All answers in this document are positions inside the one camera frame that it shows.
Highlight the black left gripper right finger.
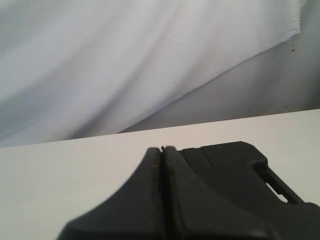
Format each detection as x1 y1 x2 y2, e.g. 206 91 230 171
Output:
161 146 280 240

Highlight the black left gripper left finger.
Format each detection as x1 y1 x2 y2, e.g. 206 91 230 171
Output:
58 147 164 240

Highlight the black plastic tool case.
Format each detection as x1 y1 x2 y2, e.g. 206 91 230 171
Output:
179 141 320 240

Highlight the white backdrop cloth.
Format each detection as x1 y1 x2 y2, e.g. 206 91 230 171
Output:
0 0 303 147

